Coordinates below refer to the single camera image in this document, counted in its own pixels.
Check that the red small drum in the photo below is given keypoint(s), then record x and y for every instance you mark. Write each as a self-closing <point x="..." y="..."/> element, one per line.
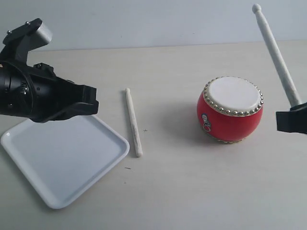
<point x="229" y="108"/>

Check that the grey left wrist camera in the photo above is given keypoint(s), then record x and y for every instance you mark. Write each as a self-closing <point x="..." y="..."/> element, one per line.
<point x="23" y="39"/>

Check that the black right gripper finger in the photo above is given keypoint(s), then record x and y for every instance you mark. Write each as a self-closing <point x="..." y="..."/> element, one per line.
<point x="292" y="121"/>

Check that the white drumstick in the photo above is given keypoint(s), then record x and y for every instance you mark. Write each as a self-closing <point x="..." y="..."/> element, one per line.
<point x="277" y="58"/>
<point x="133" y="123"/>

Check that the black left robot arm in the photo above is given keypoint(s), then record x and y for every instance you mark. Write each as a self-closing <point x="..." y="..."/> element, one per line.
<point x="12" y="88"/>

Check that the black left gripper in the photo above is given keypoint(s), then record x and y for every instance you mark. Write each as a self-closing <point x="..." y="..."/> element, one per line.
<point x="51" y="98"/>

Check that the white plastic tray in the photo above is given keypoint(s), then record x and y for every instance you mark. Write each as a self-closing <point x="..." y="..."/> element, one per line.
<point x="63" y="159"/>

